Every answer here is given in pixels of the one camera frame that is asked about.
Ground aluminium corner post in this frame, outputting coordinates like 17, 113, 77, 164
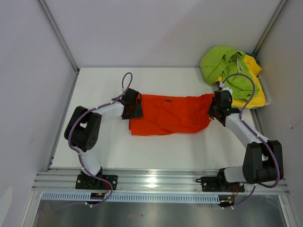
36, 0, 80, 73
253, 0, 290, 56

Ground orange shorts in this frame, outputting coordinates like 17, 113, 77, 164
129, 93, 214, 136

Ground aluminium front rail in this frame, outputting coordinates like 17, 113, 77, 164
32, 168, 291, 196

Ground white plastic basket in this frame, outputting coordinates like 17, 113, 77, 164
217, 75, 272, 107

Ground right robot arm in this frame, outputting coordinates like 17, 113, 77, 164
208, 90, 284, 191

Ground yellow shorts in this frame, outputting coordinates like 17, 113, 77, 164
216, 55, 266, 109

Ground teal cloth in basket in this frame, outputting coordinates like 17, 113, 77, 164
245, 52, 257, 58

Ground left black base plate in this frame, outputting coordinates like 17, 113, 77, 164
75, 174, 118, 190

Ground white slotted cable duct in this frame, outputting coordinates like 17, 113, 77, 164
41, 191, 220, 204

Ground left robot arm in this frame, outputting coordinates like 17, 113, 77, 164
64, 88, 143, 189

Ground green shorts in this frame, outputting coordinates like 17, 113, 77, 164
200, 46, 260, 101

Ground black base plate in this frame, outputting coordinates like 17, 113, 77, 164
196, 176, 245, 192
75, 174, 118, 190

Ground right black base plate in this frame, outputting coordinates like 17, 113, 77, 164
196, 176, 245, 192

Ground left aluminium corner post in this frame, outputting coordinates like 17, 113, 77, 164
36, 0, 80, 73

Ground right aluminium corner post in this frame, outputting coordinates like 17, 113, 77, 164
253, 0, 290, 56

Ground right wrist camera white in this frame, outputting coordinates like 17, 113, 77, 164
218, 81, 233, 95

